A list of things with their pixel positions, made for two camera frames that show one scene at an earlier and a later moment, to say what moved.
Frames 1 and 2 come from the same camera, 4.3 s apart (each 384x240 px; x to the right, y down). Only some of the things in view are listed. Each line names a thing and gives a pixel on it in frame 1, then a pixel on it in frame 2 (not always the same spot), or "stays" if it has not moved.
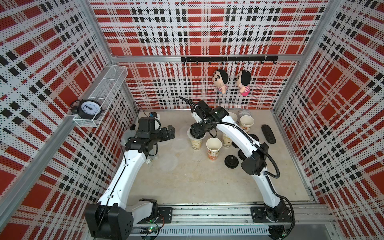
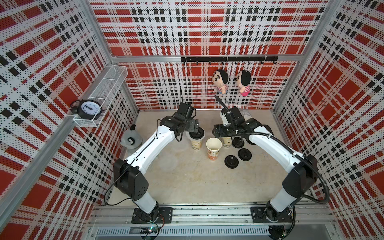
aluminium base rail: [309, 220] stays
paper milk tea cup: [196, 144] stays
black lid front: [231, 161] stays
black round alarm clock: [86, 109] stays
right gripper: [196, 130] → [218, 131]
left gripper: [165, 136] → [194, 124]
